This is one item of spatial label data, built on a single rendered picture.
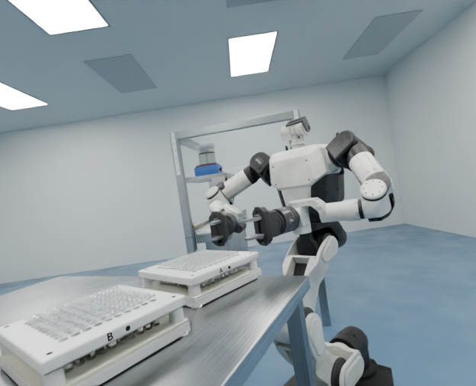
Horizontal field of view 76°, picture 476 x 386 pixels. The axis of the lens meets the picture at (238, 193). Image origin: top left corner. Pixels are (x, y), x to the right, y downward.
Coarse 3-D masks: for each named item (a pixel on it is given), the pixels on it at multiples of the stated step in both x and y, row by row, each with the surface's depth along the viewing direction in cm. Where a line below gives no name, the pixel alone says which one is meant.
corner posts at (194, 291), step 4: (248, 264) 86; (252, 264) 86; (256, 264) 86; (248, 268) 87; (252, 268) 86; (256, 268) 86; (144, 280) 85; (148, 280) 85; (144, 284) 85; (148, 284) 85; (152, 284) 86; (188, 288) 71; (192, 288) 70; (196, 288) 70; (200, 288) 72; (192, 292) 70; (196, 292) 70; (200, 292) 71; (192, 296) 70
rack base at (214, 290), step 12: (228, 276) 83; (240, 276) 81; (252, 276) 84; (144, 288) 85; (156, 288) 82; (168, 288) 80; (180, 288) 79; (204, 288) 76; (216, 288) 74; (228, 288) 77; (192, 300) 70; (204, 300) 71
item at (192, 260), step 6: (204, 252) 93; (210, 252) 92; (216, 252) 91; (186, 258) 88; (192, 258) 87; (198, 258) 86; (204, 258) 85; (210, 258) 84; (216, 258) 83; (180, 264) 81; (186, 264) 80; (192, 264) 79; (198, 264) 79
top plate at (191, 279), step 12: (240, 252) 90; (252, 252) 88; (216, 264) 79; (228, 264) 78; (240, 264) 81; (144, 276) 84; (156, 276) 79; (168, 276) 76; (180, 276) 72; (192, 276) 70; (204, 276) 72
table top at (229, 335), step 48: (48, 288) 113; (96, 288) 102; (240, 288) 80; (288, 288) 74; (192, 336) 56; (240, 336) 53; (0, 384) 49; (144, 384) 43; (192, 384) 42; (240, 384) 45
